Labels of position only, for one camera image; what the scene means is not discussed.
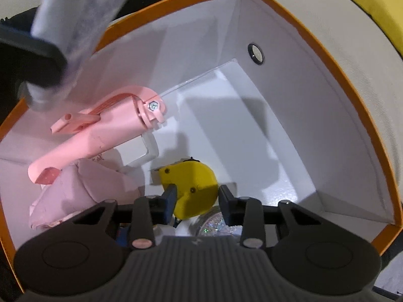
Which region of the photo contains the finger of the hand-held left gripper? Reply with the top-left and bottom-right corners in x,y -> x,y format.
0,25 -> 70,113

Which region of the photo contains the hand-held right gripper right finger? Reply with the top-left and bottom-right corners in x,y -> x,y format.
218,184 -> 315,248

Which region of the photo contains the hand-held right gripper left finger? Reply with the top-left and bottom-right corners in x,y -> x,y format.
71,184 -> 178,250

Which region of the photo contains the round glitter disc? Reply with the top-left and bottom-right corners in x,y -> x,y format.
192,206 -> 244,238

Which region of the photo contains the yellow tape measure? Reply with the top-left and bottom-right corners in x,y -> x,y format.
153,157 -> 219,224

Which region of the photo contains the white rectangular box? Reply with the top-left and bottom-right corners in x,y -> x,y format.
112,132 -> 159,167

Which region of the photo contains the pink zip pouch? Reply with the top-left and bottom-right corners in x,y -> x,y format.
28,158 -> 145,231

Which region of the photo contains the orange cardboard box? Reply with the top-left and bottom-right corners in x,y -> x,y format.
0,0 -> 403,294

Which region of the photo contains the yellow pillow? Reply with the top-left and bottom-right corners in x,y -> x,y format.
313,0 -> 403,59

